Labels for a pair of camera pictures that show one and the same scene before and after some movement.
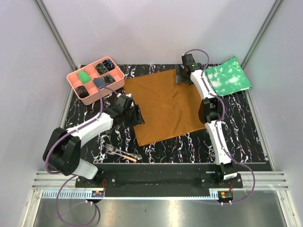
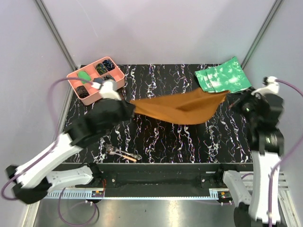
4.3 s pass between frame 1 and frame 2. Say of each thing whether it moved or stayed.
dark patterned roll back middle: stayed
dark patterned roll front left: stayed
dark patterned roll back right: stayed
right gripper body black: moved
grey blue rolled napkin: stayed
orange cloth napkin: moved
